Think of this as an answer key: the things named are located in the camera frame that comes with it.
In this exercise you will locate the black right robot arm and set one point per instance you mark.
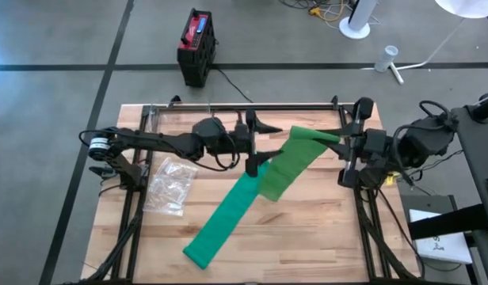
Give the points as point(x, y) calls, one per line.
point(422, 142)

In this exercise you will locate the dark grey side table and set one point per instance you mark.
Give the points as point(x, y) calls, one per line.
point(473, 134)

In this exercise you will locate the clear plastic bag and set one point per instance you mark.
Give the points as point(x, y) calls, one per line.
point(168, 186)

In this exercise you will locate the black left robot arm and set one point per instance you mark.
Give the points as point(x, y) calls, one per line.
point(149, 138)

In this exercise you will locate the red and black battery box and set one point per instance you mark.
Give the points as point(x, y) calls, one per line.
point(196, 59)

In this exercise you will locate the light green bandage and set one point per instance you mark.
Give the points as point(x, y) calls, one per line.
point(291, 162)

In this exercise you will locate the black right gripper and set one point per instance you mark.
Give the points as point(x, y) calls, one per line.
point(372, 146)

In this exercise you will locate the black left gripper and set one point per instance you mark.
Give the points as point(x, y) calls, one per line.
point(252, 142)

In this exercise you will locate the white box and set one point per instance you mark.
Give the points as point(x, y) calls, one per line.
point(442, 245)

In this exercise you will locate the white pedestal fan stand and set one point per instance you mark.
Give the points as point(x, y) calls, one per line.
point(357, 23)

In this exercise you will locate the teal green bandage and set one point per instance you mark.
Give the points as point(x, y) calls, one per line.
point(224, 217)

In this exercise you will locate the white cylinder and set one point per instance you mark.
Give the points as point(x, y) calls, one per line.
point(386, 59)

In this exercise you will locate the grey flat box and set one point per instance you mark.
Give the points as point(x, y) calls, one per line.
point(426, 202)

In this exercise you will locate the clear plastic container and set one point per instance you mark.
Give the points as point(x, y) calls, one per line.
point(180, 118)

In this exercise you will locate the white floor lamp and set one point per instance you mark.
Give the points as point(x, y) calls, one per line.
point(466, 8)

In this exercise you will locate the black metal table frame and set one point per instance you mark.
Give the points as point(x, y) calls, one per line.
point(299, 107)

